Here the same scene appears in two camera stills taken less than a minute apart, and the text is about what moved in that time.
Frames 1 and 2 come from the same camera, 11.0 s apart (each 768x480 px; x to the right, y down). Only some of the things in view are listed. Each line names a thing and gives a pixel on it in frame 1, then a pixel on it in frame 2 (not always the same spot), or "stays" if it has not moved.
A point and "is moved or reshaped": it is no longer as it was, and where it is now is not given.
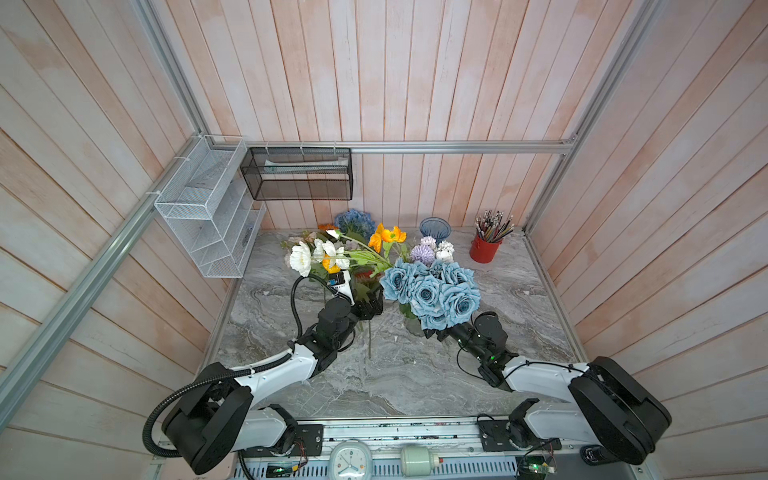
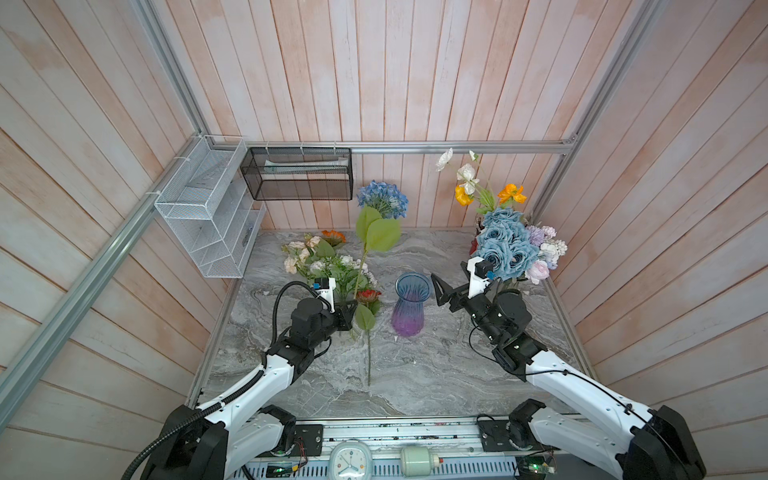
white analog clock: x=351 y=460 stays
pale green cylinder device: x=418 y=461 stays
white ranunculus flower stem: x=302 y=254 → x=465 y=172
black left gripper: x=376 y=305 → x=345 y=315
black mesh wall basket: x=298 y=173 stays
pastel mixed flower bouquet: x=428 y=251 → x=550 y=251
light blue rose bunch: x=439 y=294 → x=506 y=244
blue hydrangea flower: x=355 y=222 → x=378 y=223
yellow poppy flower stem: x=378 y=254 → x=511 y=193
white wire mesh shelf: x=210 y=206 stays
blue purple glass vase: x=436 y=227 → x=408 y=313
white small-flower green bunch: x=323 y=251 is moved or reshaped
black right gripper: x=444 y=333 → x=450 y=294
